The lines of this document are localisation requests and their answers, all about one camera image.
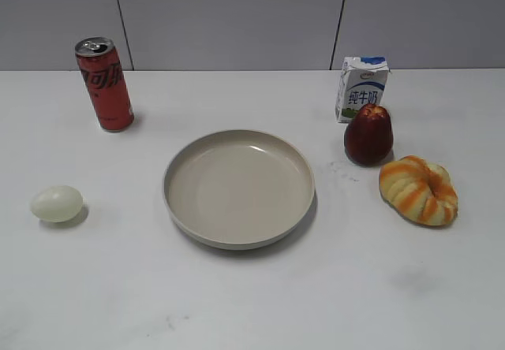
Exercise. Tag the beige round plate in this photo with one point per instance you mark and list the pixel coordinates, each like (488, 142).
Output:
(239, 190)

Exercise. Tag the orange striped croissant bread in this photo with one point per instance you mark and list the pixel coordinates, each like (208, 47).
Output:
(420, 191)

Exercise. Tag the red soda can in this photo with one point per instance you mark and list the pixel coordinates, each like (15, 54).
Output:
(101, 69)

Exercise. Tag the white egg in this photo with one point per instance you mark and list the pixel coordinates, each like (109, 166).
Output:
(57, 204)

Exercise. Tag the white blue milk carton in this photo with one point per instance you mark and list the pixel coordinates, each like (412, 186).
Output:
(362, 81)

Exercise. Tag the dark red wax apple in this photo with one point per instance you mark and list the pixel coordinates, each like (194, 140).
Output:
(368, 138)

